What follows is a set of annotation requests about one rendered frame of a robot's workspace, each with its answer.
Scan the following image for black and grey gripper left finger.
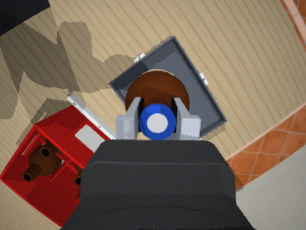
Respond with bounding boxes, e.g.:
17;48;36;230
115;97;144;140

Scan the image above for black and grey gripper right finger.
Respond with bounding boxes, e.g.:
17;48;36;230
171;98;201;140

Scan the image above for red bottle crate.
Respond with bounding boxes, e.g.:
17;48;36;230
0;105;110;228

